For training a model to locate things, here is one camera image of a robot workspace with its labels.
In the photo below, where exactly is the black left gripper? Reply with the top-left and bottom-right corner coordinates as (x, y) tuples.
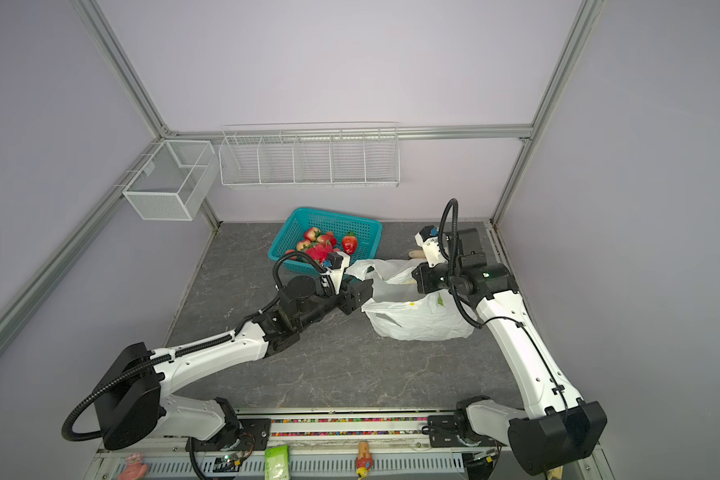
(295, 278), (373, 331)

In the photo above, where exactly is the white plastic bag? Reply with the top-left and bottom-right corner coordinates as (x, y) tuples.
(347, 259), (474, 341)

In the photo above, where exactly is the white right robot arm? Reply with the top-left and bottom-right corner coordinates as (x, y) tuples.
(412, 198), (607, 475)

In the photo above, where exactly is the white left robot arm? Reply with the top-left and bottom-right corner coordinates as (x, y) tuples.
(61, 252), (373, 450)

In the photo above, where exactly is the red fake strawberry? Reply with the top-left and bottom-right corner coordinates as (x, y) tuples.
(341, 232), (359, 255)

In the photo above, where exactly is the teal plastic basket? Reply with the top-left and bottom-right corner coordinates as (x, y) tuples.
(268, 207), (383, 263)

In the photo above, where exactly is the small orange toy figure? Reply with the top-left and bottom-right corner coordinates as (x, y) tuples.
(355, 441), (373, 479)

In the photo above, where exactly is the green packet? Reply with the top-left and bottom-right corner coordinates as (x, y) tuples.
(264, 445), (291, 480)

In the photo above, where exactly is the pink toy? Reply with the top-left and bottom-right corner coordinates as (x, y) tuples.
(117, 453), (148, 480)

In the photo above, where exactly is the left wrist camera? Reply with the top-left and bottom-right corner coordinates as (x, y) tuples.
(323, 251), (350, 293)

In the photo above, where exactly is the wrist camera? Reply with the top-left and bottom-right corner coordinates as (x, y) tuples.
(323, 251), (350, 293)
(415, 225), (446, 267)

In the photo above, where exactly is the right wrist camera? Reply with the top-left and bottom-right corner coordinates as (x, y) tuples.
(415, 225), (446, 267)

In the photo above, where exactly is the white wire wall shelf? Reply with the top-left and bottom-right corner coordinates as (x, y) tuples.
(218, 122), (401, 188)

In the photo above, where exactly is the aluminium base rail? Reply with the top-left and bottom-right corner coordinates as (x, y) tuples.
(85, 410), (613, 479)

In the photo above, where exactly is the white wire mesh box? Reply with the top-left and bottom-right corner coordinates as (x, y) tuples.
(123, 140), (220, 221)

